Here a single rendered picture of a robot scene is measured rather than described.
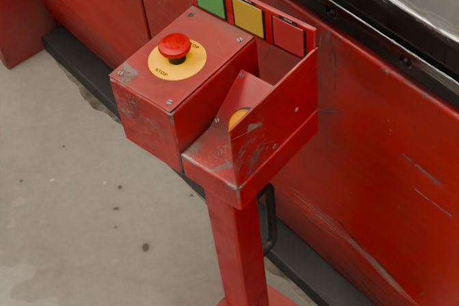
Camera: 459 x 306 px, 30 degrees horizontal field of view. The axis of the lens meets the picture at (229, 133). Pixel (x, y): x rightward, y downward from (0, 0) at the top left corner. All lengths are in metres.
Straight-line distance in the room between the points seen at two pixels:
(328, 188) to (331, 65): 0.27
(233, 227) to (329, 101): 0.22
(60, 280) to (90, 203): 0.20
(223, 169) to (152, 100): 0.12
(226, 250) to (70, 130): 0.87
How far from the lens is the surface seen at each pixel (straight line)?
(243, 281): 1.35
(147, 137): 1.08
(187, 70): 1.03
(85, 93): 2.15
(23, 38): 2.25
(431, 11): 0.95
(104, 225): 1.89
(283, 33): 1.02
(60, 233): 1.90
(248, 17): 1.05
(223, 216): 1.22
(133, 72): 1.05
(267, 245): 1.41
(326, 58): 1.13
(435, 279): 1.27
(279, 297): 1.60
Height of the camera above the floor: 1.50
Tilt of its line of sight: 49 degrees down
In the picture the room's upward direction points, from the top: 8 degrees counter-clockwise
